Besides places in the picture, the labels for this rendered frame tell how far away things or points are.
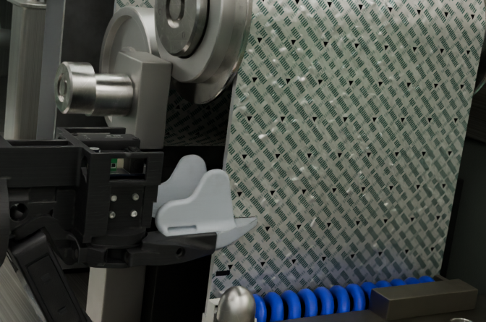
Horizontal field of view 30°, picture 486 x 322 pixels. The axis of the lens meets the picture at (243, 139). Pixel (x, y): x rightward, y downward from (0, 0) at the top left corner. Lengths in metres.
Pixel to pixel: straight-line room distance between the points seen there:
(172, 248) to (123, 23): 0.28
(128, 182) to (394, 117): 0.25
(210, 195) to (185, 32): 0.12
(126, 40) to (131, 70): 0.11
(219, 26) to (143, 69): 0.08
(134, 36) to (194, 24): 0.16
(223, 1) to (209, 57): 0.04
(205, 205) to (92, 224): 0.09
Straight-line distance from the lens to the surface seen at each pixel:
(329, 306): 0.73
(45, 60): 1.04
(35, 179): 0.60
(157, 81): 0.71
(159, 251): 0.62
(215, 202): 0.66
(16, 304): 1.00
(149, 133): 0.72
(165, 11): 0.71
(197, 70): 0.68
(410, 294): 0.75
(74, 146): 0.60
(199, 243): 0.65
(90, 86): 0.70
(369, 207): 0.76
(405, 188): 0.78
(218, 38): 0.66
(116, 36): 0.85
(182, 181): 0.68
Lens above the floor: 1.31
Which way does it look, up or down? 13 degrees down
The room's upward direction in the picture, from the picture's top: 7 degrees clockwise
